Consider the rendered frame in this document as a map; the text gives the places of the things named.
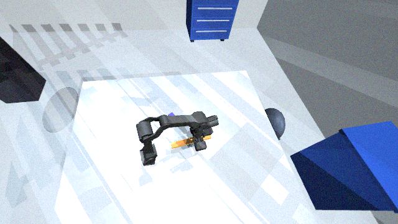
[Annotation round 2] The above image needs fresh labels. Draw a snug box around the orange bar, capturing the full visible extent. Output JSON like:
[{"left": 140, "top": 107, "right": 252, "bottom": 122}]
[{"left": 171, "top": 136, "right": 211, "bottom": 149}]

